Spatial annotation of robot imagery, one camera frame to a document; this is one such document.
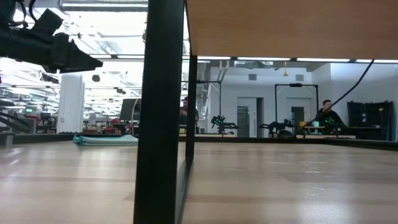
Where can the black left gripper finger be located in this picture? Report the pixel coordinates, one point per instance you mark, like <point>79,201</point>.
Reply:
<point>81,60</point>

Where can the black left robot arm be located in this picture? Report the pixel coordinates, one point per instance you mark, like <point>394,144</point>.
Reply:
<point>7,12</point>

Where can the black round ceiling fixture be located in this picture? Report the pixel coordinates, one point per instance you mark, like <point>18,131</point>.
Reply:
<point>95,78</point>

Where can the white pillar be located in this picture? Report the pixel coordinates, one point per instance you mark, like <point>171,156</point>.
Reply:
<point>71,105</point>

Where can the dark monitor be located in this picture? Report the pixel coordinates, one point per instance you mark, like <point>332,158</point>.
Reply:
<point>129,109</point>

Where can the light blue folded cloth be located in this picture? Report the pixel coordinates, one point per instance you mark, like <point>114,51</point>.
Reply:
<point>105,140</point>

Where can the person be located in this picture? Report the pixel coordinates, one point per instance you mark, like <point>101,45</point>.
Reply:
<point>184,107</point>
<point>328,113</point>

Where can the wooden workbench grey legs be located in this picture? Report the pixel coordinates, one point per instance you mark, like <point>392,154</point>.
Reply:
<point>329,136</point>
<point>214,135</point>

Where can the robot arms green lights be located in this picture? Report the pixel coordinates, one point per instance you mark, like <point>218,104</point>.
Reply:
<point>220,123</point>

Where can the grey door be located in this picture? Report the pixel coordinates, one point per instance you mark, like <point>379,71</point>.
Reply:
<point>247,118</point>

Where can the yellow ceiling pendant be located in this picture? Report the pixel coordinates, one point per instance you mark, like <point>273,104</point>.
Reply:
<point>285,72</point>

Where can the black robot arms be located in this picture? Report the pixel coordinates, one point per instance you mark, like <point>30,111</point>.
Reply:
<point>276,126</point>

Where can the black panel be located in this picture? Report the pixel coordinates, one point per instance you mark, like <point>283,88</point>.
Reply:
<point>370,116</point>

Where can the black aluminium table frame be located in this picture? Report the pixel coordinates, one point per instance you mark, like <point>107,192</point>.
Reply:
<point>37,138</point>

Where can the wooden shelf black frame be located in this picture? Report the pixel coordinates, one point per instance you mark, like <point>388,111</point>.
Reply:
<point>158,124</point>

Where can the black gantry frame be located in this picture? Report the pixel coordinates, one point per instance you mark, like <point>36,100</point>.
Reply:
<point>275,105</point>

